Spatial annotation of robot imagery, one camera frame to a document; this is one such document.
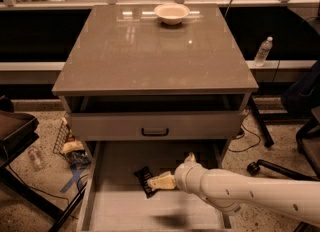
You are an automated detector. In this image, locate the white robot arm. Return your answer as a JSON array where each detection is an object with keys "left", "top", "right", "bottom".
[{"left": 147, "top": 153, "right": 320, "bottom": 226}]

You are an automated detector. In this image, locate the black chair left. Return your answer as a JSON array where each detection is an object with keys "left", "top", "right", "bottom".
[{"left": 0, "top": 95, "right": 86, "bottom": 232}]

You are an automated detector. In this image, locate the open middle drawer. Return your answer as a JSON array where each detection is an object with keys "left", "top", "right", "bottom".
[{"left": 77, "top": 140, "right": 235, "bottom": 232}]

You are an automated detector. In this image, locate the white bowl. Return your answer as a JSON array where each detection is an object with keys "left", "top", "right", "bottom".
[{"left": 154, "top": 4, "right": 190, "bottom": 25}]

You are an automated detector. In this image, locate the black office chair right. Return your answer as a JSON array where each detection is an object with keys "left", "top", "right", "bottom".
[{"left": 247, "top": 60, "right": 320, "bottom": 181}]

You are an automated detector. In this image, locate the clear bottle on floor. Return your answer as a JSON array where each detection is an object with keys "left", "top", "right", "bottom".
[{"left": 28, "top": 146, "right": 45, "bottom": 171}]

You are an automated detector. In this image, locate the grey drawer cabinet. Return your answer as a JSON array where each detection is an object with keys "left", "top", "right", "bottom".
[{"left": 51, "top": 3, "right": 259, "bottom": 232}]

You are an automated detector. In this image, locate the black floor cable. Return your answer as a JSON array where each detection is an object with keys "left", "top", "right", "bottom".
[{"left": 227, "top": 122, "right": 262, "bottom": 154}]

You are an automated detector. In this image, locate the black drawer handle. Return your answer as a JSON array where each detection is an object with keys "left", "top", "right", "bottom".
[{"left": 141, "top": 128, "right": 169, "bottom": 137}]

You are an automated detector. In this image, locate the clear water bottle on ledge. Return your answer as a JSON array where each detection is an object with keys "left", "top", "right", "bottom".
[{"left": 254, "top": 36, "right": 273, "bottom": 67}]

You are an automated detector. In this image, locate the wire basket with snacks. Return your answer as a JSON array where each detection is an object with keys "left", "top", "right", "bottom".
[{"left": 53, "top": 117, "right": 90, "bottom": 166}]

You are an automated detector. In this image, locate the closed top drawer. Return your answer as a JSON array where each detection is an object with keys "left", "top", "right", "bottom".
[{"left": 66, "top": 111, "right": 245, "bottom": 141}]

